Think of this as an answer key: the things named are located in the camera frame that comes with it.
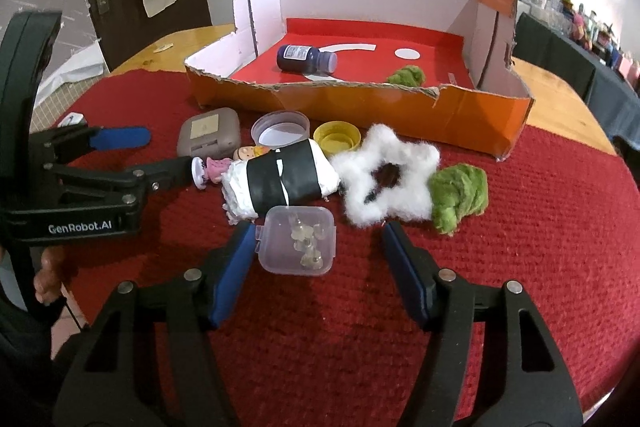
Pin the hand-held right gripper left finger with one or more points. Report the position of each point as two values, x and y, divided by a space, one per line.
232 277

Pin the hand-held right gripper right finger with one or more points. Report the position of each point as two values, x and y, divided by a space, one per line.
405 272

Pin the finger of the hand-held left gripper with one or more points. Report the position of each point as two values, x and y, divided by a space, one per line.
122 138
170 169

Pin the small doll figure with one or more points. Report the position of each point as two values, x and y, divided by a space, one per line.
217 169

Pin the grey plastic case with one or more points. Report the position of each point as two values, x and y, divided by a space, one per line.
205 132

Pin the white fluffy star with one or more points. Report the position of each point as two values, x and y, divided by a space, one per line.
400 202

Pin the small clear plastic box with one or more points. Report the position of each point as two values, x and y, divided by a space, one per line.
300 239

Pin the large green fuzzy bundle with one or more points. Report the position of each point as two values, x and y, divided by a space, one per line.
460 194

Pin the white roll with black tape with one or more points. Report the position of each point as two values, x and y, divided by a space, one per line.
280 182

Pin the orange cardboard box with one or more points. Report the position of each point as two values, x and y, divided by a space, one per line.
380 117

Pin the person's left hand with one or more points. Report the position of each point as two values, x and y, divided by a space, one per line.
47 277

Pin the small white device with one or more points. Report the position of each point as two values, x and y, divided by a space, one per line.
70 122

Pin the white plastic sheet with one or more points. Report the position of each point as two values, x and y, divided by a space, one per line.
75 67

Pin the red woven mat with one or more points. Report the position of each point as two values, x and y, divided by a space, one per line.
500 267

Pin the small paper scrap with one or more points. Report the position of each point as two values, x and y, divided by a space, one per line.
164 47

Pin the clear round plastic lid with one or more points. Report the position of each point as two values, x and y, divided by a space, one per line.
277 132

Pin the yellow bottle cap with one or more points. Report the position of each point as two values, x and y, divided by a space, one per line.
337 138

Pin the dark blue bottle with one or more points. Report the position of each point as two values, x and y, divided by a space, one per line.
300 58

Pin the small green fuzzy ball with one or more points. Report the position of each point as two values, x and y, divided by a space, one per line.
407 76

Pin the dark tablecloth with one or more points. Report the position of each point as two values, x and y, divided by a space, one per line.
560 52

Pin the row of colourful items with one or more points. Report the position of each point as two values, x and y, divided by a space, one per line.
605 42

